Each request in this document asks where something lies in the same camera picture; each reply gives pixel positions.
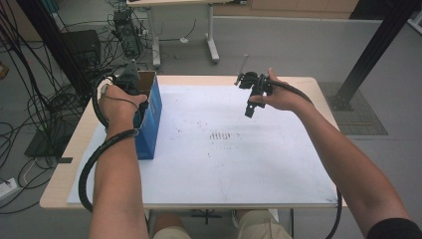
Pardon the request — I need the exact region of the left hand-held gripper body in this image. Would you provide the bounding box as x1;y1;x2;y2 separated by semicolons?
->
111;59;142;98

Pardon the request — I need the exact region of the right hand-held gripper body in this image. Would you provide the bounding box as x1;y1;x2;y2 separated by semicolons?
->
233;54;275;109

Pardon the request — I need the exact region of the blue cardboard box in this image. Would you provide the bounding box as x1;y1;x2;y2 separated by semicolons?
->
133;70;164;161

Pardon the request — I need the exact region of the person's left hand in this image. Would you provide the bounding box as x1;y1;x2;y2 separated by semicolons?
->
98;83;149;134

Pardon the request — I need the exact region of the person's right hand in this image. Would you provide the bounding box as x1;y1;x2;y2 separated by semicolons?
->
248;67;311;113

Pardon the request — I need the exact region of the black computer tower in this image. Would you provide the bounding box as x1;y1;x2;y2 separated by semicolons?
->
112;8;143;60

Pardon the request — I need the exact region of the white table mat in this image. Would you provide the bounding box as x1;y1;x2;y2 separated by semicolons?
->
66;85;339;206

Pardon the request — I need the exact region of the black equipment box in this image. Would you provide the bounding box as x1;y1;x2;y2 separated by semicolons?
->
61;29;103;69

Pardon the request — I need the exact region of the white background desk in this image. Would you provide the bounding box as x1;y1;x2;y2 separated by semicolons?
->
125;0;249;69

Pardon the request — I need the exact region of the wooden table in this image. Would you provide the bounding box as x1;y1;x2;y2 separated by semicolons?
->
39;75;348;211

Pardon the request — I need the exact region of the black flat floor plate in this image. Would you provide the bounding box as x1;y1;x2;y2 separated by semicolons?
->
24;128;74;164

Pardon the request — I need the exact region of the grey floor mat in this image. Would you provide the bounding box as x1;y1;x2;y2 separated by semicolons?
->
317;81;389;136

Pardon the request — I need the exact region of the person's right leg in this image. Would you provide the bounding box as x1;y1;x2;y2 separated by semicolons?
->
236;209;294;239

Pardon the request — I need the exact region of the person's leg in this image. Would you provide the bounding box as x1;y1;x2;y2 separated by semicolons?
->
236;209;294;239
152;212;193;239

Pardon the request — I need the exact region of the person's left leg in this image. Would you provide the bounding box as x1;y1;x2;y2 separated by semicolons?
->
152;212;193;239

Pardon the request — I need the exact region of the white power strip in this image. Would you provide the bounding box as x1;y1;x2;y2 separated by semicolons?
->
0;177;18;201

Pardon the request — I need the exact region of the black shirt sleeve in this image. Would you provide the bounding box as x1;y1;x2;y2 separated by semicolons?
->
366;217;422;239

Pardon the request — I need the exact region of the thin grey wrist wire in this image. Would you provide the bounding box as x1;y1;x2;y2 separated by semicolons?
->
111;95;139;111

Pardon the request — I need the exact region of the thick black right gripper cable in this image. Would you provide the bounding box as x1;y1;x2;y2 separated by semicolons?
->
270;79;343;239

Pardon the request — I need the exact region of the thick black gripper cable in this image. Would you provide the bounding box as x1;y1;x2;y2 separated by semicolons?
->
78;75;140;213
270;79;343;239

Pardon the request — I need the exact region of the thick black left gripper cable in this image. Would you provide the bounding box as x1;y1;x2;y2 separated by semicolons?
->
78;75;140;213

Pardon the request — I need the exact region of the black metal post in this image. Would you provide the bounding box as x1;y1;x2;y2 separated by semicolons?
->
15;0;94;101
327;0;422;113

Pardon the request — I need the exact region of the tangle of black floor cables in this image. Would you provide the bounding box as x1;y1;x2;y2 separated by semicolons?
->
0;3;115;215

